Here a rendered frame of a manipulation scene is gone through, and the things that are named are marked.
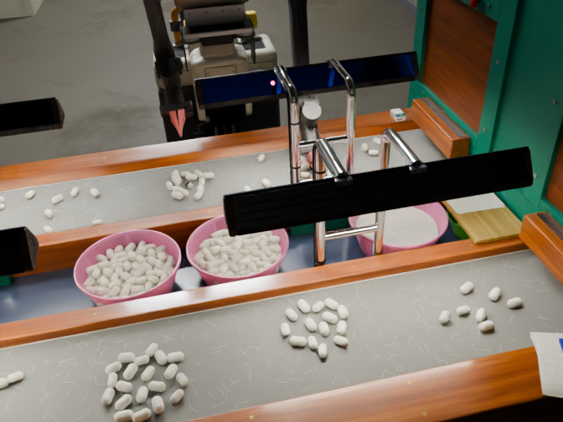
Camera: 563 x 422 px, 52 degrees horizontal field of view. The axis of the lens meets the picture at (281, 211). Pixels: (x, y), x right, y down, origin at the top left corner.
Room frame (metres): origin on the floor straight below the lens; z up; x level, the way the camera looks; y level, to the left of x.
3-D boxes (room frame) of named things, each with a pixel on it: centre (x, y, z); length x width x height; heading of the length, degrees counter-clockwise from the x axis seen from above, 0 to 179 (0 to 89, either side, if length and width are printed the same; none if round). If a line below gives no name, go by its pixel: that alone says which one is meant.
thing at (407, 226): (1.24, -0.31, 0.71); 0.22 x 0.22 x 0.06
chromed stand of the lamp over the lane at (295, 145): (1.40, -0.10, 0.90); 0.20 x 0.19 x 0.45; 101
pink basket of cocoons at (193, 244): (1.16, 0.12, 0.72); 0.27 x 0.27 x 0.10
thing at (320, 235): (1.01, -0.18, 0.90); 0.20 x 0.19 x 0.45; 101
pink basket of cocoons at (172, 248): (1.11, 0.39, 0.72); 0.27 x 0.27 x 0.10
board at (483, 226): (1.28, -0.53, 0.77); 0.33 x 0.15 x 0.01; 11
